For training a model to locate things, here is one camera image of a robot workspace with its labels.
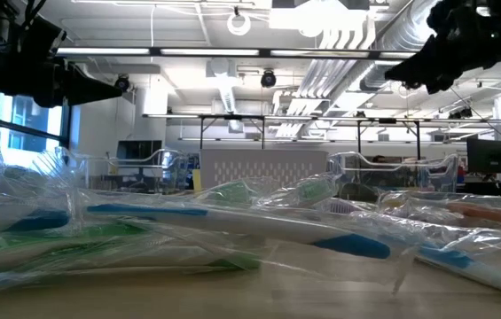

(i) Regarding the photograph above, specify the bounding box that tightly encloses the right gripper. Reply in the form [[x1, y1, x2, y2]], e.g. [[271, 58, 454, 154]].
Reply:
[[385, 17, 501, 95]]

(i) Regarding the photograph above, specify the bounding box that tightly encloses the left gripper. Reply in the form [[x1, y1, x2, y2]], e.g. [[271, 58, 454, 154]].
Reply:
[[0, 48, 123, 110]]

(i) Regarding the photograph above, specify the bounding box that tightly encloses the orange toothbrush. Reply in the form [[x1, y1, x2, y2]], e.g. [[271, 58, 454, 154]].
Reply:
[[442, 199, 501, 230]]

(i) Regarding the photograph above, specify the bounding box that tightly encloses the white mesh basket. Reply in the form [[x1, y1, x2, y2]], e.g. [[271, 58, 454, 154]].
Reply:
[[200, 149, 330, 191]]

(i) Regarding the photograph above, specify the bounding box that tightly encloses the blue toothbrush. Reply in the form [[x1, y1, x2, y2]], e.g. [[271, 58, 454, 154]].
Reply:
[[82, 199, 411, 267], [316, 197, 501, 307], [0, 163, 85, 238]]

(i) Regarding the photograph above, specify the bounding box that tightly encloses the black beam with LED lights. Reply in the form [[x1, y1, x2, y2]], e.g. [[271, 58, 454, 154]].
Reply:
[[54, 46, 501, 62]]

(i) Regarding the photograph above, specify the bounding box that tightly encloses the clear plastic bin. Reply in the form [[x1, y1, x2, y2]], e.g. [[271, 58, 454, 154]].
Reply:
[[327, 151, 460, 200], [54, 147, 189, 194]]

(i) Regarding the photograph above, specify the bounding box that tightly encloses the black computer monitor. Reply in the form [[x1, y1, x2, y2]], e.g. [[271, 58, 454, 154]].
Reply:
[[466, 138, 501, 175]]

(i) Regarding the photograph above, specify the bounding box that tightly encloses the green wrapped toothbrush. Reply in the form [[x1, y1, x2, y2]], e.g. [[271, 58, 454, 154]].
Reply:
[[0, 176, 260, 267], [0, 238, 262, 292], [254, 171, 342, 209]]

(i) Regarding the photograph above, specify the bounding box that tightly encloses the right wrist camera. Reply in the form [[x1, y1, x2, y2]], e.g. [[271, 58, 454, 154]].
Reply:
[[427, 0, 495, 35]]

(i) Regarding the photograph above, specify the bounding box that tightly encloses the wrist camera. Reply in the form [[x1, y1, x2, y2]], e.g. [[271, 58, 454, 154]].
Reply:
[[427, 0, 495, 35], [8, 16, 67, 58]]

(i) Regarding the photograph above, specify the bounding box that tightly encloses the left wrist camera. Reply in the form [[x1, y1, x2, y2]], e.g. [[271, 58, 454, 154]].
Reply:
[[8, 16, 67, 58]]

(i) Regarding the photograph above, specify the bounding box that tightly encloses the window with dark frame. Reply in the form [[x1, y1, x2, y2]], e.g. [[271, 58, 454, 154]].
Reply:
[[0, 86, 72, 178]]

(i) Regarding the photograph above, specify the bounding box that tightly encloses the dark wall screen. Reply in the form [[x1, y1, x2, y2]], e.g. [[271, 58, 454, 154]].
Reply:
[[116, 140, 163, 161]]

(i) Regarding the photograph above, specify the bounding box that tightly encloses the black metal gantry frame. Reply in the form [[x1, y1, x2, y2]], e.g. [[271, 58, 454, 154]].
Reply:
[[197, 113, 423, 161]]

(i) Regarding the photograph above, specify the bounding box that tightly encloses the white coiled cable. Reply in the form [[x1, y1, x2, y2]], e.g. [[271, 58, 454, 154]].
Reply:
[[226, 11, 252, 36]]

